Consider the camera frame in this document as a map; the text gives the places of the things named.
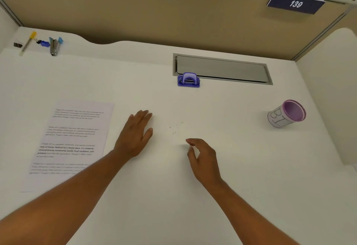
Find person's right hand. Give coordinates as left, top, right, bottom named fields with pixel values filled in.
left=186, top=138, right=223, bottom=186

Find person's left hand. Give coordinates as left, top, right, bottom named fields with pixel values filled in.
left=113, top=110, right=154, bottom=159

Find person's left forearm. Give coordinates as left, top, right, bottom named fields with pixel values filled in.
left=0, top=149, right=134, bottom=245

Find person's right forearm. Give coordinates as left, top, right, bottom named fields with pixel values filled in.
left=206, top=178, right=301, bottom=245

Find small paper punch scraps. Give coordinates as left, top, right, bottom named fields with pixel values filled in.
left=168, top=122, right=184, bottom=135

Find purple hole punch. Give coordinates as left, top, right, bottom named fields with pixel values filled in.
left=177, top=72, right=201, bottom=88

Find printed white paper sheet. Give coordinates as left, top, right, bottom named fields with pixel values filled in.
left=20, top=101, right=115, bottom=193

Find purple cup with white label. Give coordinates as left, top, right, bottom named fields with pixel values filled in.
left=267, top=99, right=307, bottom=129

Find beige desk partition panel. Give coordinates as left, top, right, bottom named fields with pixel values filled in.
left=0, top=0, right=352, bottom=61

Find blue and grey stapler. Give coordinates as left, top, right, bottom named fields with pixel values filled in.
left=49, top=37, right=64, bottom=57

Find yellow capped pen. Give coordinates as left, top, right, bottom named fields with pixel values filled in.
left=19, top=31, right=37, bottom=57

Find white side partition panel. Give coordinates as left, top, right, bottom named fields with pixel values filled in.
left=296, top=27, right=357, bottom=166

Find dark blue sign plate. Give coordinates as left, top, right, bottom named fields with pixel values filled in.
left=267, top=0, right=326, bottom=15

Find grey cable tray lid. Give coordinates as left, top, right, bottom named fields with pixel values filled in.
left=173, top=53, right=274, bottom=86

